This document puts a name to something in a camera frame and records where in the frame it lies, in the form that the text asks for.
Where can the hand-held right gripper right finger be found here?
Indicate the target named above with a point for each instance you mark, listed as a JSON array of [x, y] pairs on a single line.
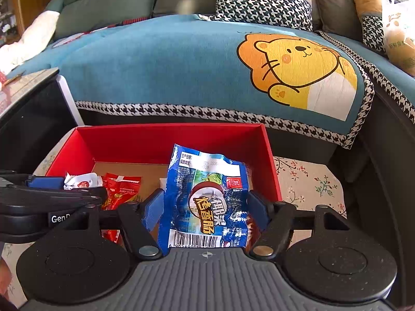
[[257, 209]]

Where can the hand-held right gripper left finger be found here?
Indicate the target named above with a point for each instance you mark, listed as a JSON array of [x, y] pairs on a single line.
[[152, 212]]

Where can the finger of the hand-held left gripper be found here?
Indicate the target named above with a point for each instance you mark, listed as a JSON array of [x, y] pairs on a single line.
[[45, 181], [58, 196]]

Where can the small white snack packet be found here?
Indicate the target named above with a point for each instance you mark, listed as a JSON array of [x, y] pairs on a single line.
[[82, 181]]

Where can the blue white sausage packet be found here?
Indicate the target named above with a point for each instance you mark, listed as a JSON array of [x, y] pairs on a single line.
[[201, 181]]

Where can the red cardboard box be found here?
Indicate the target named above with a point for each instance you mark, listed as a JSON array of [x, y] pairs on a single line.
[[162, 139]]

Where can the red snack packet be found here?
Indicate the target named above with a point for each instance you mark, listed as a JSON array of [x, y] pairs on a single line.
[[121, 188]]

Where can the floral seat cushion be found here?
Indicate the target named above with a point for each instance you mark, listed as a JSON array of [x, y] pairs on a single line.
[[311, 181]]

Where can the black glossy side table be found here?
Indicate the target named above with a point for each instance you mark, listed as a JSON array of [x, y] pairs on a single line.
[[29, 120]]

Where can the dark grey sofa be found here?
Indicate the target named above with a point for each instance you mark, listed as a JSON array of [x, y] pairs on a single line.
[[382, 155]]

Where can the white cloth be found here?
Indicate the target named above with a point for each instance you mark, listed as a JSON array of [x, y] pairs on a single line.
[[32, 39]]

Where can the blue lion print blanket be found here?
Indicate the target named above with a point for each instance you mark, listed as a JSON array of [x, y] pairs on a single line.
[[162, 64]]

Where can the green cushion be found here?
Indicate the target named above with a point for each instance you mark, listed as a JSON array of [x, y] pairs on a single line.
[[107, 9]]

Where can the blue houndstooth trimmed sofa cover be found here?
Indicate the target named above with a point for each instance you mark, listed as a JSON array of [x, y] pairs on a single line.
[[347, 43]]

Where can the large orange houndstooth pillow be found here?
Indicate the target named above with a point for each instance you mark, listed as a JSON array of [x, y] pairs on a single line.
[[259, 6]]

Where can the small orange houndstooth pillow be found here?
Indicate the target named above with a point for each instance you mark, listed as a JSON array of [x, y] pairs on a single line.
[[373, 29]]

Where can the plain grey cushion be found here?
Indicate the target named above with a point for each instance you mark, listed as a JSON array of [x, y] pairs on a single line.
[[334, 3]]

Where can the white plastic bag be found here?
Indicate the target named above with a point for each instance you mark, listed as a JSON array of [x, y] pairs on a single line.
[[400, 39]]

